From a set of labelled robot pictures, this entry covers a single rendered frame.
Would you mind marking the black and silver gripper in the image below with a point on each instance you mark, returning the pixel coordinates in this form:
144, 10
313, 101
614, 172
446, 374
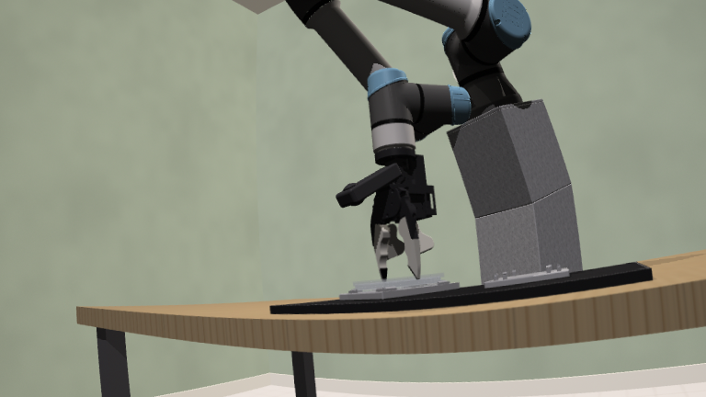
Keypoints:
412, 206

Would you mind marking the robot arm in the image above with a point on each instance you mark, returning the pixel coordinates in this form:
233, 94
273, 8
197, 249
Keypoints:
494, 28

